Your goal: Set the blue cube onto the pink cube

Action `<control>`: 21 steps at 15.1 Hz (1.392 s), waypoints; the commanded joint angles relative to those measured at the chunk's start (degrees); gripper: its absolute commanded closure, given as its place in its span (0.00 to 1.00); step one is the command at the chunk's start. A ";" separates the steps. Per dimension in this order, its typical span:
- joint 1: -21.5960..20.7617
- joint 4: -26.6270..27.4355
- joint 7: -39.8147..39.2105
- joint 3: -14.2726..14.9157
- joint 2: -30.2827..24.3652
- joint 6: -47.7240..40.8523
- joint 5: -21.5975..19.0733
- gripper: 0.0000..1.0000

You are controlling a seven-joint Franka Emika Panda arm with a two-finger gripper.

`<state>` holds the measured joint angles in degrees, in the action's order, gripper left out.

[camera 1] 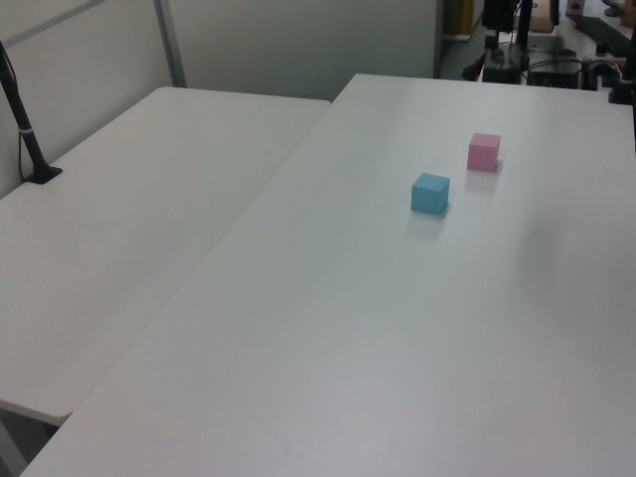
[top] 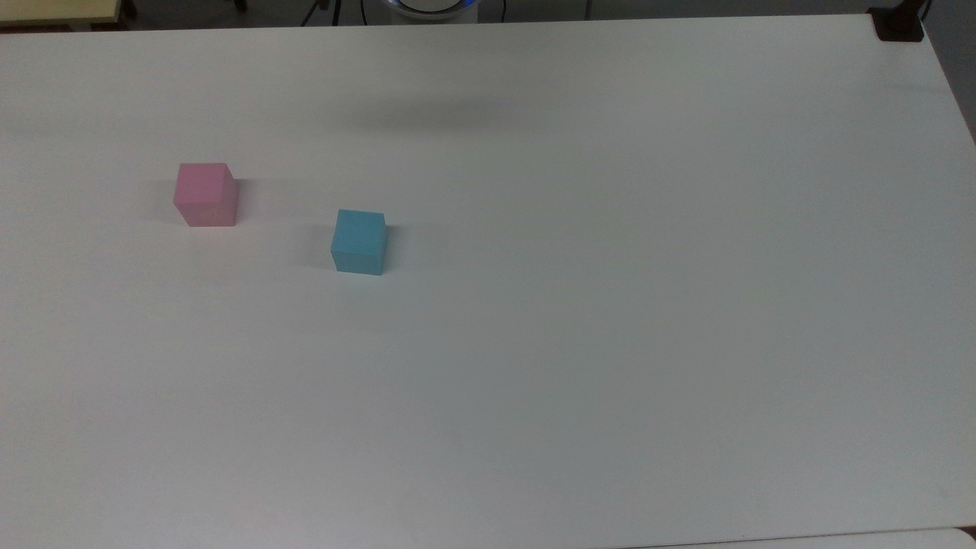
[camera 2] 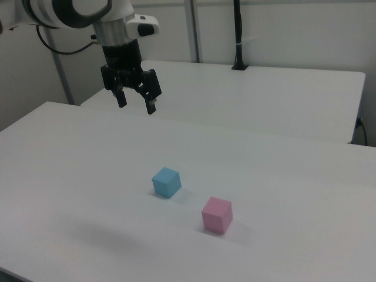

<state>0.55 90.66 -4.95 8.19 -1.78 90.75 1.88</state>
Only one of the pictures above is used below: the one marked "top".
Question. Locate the blue cube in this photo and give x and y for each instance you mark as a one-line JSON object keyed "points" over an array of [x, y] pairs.
{"points": [[358, 240]]}

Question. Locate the pink cube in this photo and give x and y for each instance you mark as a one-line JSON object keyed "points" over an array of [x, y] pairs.
{"points": [[203, 192]]}

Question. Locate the black table clamp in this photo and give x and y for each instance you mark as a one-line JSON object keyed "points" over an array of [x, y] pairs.
{"points": [[898, 24]]}

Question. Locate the yellow side table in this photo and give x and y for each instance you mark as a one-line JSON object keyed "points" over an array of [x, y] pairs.
{"points": [[53, 9]]}

